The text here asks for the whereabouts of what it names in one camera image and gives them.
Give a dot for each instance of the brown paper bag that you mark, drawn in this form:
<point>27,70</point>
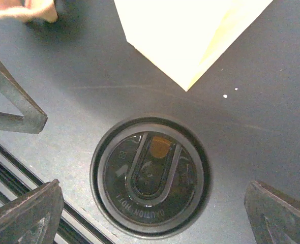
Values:
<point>184,38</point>

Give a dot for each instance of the black plastic cup lid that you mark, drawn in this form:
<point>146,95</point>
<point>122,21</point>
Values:
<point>150,176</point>

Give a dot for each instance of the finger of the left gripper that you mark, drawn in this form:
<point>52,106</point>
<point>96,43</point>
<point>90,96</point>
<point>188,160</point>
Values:
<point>32,119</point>

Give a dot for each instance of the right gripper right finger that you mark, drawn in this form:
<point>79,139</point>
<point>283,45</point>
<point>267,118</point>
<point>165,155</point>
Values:
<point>273,215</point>

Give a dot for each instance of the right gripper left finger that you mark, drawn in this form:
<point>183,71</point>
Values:
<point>33,217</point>

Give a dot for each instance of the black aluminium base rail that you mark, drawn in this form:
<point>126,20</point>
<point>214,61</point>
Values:
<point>16,180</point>

